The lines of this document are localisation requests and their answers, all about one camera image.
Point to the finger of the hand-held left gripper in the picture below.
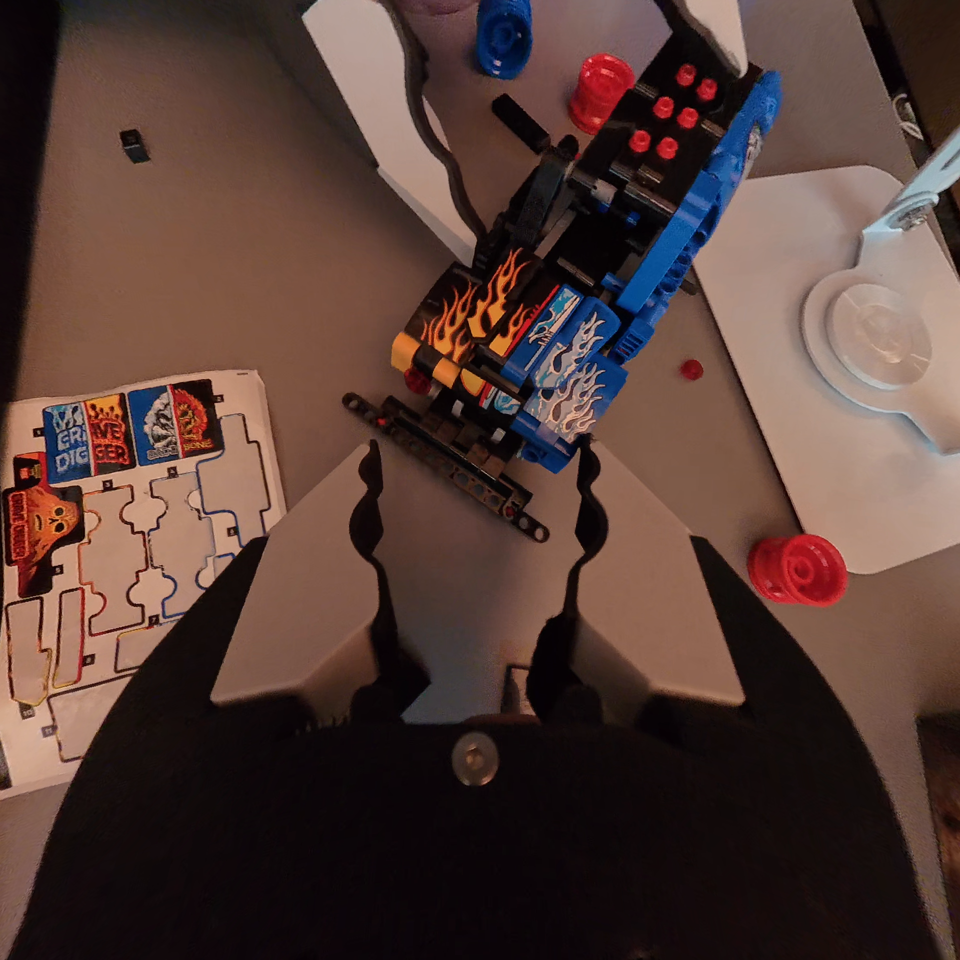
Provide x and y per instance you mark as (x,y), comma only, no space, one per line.
(367,75)
(724,30)

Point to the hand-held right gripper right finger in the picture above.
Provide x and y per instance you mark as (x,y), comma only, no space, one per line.
(660,607)

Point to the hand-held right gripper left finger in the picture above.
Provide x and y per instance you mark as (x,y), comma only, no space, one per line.
(300,600)

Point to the brick-built toy truck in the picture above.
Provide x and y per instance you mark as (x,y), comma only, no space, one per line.
(660,225)

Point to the person's left hand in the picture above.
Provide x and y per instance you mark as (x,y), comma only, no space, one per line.
(439,6)

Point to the red wheel rim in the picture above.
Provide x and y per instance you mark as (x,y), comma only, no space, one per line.
(600,90)
(795,570)

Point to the blue wheel rim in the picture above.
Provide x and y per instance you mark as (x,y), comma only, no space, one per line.
(501,37)

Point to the small black brick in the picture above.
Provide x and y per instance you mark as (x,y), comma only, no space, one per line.
(520,121)

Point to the sticker sheet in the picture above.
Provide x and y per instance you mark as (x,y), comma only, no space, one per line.
(112,525)

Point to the small red round stud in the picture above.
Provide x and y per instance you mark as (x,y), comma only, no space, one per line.
(691,369)

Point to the small black cube piece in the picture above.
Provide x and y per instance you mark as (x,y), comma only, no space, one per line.
(135,146)

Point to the clear round disc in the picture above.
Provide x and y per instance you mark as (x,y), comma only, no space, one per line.
(877,334)

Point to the black dotted pad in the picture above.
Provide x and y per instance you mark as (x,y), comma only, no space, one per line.
(22,187)

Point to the white stand with base plate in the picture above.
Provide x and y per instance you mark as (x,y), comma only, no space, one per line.
(787,300)

